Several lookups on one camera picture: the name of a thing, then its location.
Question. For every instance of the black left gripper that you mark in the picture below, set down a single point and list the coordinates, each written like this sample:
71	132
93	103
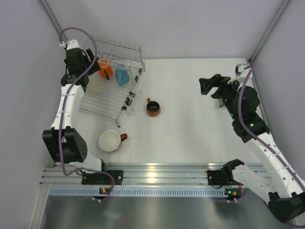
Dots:
90	63

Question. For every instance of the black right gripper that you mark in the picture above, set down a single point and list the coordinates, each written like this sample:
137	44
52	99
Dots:
219	86

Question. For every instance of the grey green speckled mug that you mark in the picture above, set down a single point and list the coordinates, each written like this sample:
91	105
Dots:
221	103

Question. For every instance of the beige handleless cup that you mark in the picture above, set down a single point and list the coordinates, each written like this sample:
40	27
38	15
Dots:
94	86

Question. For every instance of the orange mug black handle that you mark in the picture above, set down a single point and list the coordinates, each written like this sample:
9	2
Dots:
106	71

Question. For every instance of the blue mug white interior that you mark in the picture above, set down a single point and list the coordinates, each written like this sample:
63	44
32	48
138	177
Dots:
121	75

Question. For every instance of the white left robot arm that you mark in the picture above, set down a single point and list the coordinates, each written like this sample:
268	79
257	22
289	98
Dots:
64	143

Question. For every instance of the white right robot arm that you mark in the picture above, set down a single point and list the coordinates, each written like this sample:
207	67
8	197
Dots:
284	193

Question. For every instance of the brown mug black interior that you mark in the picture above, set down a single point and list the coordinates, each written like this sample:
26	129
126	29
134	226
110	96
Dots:
152	108

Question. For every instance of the red mug white interior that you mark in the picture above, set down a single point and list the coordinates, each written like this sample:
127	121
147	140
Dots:
110	140

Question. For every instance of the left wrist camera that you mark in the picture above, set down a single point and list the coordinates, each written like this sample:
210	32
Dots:
71	44

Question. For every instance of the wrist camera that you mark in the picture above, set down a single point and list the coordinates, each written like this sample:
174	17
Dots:
241	71
71	44

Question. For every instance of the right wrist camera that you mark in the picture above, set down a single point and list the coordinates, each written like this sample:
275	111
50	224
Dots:
241	71

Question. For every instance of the silver wire dish rack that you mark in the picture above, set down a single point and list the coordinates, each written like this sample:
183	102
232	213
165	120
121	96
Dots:
114	100

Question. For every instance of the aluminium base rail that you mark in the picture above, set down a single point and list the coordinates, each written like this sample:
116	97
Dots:
142	174

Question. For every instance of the perforated grey cable duct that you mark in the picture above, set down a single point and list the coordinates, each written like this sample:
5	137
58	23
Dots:
205	192

